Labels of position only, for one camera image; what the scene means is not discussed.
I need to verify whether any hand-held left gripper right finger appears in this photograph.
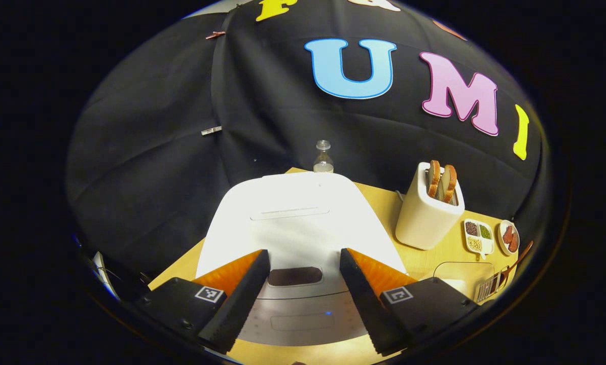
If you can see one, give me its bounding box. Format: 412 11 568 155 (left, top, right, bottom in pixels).
339 248 481 355

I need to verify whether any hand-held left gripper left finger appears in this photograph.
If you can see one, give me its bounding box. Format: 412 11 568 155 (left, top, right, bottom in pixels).
135 249 271 354

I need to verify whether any clear container of rice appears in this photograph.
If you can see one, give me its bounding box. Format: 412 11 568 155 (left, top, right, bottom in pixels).
433 261 496 300

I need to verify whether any white rice cooker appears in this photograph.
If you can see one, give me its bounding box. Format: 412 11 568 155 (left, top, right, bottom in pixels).
195 171 409 347

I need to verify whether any wire chopstick holder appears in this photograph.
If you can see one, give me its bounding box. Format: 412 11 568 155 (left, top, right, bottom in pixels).
474 271 510 304

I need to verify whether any brown wooden spoon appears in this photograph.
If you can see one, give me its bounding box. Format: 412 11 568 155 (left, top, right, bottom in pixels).
501 240 534 284

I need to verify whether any white toaster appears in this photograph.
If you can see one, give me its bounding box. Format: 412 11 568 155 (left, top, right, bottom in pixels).
395 161 466 251

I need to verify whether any white divided dish of beans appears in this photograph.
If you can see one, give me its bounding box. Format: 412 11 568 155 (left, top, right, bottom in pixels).
463 218 495 260

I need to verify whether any toasted bread slice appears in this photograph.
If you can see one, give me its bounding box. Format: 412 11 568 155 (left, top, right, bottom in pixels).
441 164 458 204
427 160 441 199

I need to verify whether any round white plate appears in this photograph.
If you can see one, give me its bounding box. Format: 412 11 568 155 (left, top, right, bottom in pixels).
497 220 521 255

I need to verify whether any small glass bottle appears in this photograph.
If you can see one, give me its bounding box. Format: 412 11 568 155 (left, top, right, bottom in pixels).
313 140 334 173

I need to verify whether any black backdrop cloth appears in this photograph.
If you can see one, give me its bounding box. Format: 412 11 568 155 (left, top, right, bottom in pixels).
65 0 549 277

